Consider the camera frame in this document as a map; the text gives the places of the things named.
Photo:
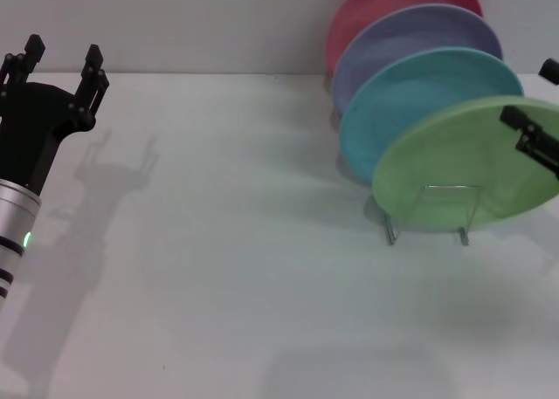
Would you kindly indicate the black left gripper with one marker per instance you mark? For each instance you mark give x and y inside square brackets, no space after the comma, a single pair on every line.
[30,124]

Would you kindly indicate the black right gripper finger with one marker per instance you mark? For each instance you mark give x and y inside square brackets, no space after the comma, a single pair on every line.
[551,70]
[539,146]

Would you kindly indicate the green plastic plate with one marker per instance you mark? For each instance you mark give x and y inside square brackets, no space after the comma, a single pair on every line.
[458,154]

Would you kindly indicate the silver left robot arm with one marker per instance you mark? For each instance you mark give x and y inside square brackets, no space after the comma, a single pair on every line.
[15,224]

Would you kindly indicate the purple plastic plate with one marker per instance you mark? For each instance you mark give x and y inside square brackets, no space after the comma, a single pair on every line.
[415,36]

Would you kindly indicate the light blue plastic plate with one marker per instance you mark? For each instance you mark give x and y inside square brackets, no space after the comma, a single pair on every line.
[393,111]

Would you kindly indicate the red plastic plate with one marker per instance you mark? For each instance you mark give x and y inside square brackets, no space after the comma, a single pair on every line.
[393,2]

